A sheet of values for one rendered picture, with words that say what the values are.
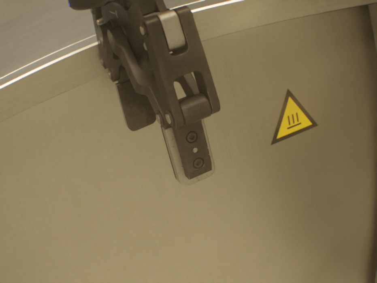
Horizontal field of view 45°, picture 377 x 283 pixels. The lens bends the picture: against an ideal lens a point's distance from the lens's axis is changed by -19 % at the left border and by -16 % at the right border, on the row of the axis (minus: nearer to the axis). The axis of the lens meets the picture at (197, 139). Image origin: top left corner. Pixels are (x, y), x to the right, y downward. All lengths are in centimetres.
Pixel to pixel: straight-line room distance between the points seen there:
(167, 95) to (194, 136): 4
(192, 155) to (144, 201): 21
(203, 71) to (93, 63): 16
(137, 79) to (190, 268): 31
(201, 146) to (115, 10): 10
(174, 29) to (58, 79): 17
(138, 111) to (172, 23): 14
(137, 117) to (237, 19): 12
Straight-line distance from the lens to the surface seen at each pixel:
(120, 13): 30
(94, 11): 37
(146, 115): 39
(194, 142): 29
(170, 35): 25
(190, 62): 26
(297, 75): 50
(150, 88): 28
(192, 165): 29
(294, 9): 45
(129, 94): 38
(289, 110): 51
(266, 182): 53
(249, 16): 43
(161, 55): 25
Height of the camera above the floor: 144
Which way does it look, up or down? 27 degrees down
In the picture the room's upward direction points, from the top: 14 degrees counter-clockwise
